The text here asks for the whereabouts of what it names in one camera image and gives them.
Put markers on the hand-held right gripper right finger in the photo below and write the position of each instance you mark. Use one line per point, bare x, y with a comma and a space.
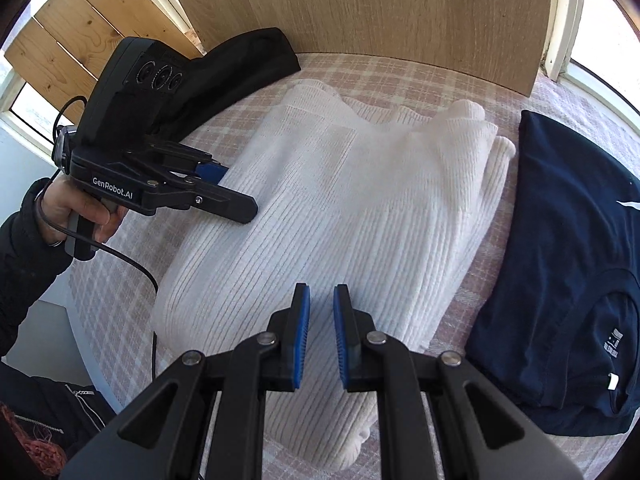
342, 340

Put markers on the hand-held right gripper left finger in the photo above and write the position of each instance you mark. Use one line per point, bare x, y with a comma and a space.
301, 340

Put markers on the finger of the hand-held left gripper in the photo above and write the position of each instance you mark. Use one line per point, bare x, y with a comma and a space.
230, 207
212, 170

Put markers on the black garment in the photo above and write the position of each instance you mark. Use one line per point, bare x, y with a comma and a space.
250, 70

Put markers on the beige ribbed knit sweater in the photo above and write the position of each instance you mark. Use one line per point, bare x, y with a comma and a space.
350, 210

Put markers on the person's left forearm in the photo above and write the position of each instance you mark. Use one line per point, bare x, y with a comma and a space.
25, 270

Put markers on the person's left hand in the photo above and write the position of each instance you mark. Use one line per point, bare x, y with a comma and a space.
60, 210

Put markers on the pine plank board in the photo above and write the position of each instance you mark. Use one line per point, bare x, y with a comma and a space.
100, 15

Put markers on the pink checked tablecloth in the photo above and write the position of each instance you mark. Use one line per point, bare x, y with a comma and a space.
395, 85

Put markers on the navy t-shirt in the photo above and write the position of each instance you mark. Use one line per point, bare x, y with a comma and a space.
550, 260

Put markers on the large light wooden board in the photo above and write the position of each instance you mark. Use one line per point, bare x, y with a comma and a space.
375, 5

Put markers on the person's black jacket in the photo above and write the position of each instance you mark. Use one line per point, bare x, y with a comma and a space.
55, 390

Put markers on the orange knit cloth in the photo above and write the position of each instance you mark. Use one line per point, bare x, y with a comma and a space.
30, 445

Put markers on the white window frame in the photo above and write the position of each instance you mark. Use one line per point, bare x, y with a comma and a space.
570, 20

